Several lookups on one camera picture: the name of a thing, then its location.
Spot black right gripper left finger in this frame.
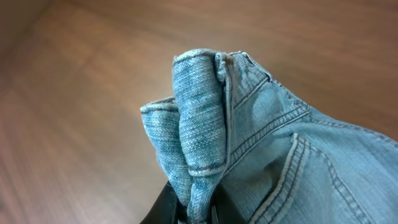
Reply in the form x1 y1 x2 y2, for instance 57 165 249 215
140 182 187 224

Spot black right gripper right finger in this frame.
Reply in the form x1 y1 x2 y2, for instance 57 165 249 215
213 185 247 224

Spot light blue denim shorts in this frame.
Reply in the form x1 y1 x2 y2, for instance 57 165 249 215
141 49 397 223

